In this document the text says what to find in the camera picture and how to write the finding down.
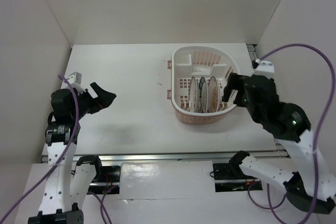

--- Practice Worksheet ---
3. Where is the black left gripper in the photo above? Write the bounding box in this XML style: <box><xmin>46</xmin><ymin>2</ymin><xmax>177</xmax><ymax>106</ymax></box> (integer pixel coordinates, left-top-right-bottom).
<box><xmin>70</xmin><ymin>82</ymin><xmax>115</xmax><ymax>119</ymax></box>

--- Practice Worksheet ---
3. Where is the plate with orange sunburst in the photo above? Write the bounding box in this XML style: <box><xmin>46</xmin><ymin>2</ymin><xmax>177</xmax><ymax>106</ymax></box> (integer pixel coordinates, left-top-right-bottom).
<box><xmin>208</xmin><ymin>76</ymin><xmax>219</xmax><ymax>113</ymax></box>

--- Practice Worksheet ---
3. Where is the green rimmed white plate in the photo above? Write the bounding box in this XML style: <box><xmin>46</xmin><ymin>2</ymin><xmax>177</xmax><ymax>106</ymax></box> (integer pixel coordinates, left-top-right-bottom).
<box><xmin>198</xmin><ymin>76</ymin><xmax>209</xmax><ymax>113</ymax></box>

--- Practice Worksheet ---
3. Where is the plate with red characters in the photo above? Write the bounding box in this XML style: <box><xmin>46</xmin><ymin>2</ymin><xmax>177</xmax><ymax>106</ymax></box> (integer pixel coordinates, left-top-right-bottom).
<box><xmin>189</xmin><ymin>76</ymin><xmax>200</xmax><ymax>113</ymax></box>

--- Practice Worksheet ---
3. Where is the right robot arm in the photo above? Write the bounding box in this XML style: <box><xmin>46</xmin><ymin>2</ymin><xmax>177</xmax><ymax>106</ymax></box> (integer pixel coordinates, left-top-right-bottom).
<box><xmin>222</xmin><ymin>73</ymin><xmax>335</xmax><ymax>215</ymax></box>

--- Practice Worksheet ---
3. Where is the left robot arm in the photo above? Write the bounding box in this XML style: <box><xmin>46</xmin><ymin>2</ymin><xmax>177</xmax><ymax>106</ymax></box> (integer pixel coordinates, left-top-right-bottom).
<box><xmin>28</xmin><ymin>82</ymin><xmax>116</xmax><ymax>223</ymax></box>

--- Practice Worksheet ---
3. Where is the white and pink dish rack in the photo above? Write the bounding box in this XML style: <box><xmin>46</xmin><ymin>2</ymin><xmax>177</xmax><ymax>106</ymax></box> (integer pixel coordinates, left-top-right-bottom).
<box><xmin>167</xmin><ymin>46</ymin><xmax>240</xmax><ymax>125</ymax></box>

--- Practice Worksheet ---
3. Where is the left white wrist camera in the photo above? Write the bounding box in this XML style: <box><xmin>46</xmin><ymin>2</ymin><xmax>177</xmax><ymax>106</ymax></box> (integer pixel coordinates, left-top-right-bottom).
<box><xmin>67</xmin><ymin>72</ymin><xmax>85</xmax><ymax>93</ymax></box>

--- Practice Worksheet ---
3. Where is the aluminium rail right side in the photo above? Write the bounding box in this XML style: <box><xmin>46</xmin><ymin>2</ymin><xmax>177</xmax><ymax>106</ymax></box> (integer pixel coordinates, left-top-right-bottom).
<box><xmin>246</xmin><ymin>44</ymin><xmax>258</xmax><ymax>61</ymax></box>

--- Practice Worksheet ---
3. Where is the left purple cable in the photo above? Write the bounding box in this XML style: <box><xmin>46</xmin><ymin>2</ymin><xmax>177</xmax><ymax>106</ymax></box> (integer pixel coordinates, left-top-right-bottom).
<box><xmin>0</xmin><ymin>73</ymin><xmax>112</xmax><ymax>223</ymax></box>

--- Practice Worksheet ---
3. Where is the purple cable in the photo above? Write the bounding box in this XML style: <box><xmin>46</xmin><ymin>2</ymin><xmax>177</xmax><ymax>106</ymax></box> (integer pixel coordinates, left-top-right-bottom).
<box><xmin>246</xmin><ymin>43</ymin><xmax>336</xmax><ymax>224</ymax></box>
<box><xmin>0</xmin><ymin>73</ymin><xmax>112</xmax><ymax>223</ymax></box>

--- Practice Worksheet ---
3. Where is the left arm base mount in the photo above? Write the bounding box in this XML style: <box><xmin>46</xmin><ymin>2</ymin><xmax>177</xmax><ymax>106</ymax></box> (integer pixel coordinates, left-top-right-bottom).
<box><xmin>88</xmin><ymin>165</ymin><xmax>121</xmax><ymax>195</ymax></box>

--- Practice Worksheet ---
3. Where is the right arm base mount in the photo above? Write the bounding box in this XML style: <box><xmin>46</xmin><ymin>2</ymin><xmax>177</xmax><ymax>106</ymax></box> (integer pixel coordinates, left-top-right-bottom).
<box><xmin>209</xmin><ymin>163</ymin><xmax>263</xmax><ymax>193</ymax></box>

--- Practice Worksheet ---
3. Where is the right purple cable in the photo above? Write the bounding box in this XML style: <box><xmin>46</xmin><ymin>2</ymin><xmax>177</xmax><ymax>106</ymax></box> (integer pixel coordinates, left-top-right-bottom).
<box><xmin>246</xmin><ymin>43</ymin><xmax>336</xmax><ymax>224</ymax></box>

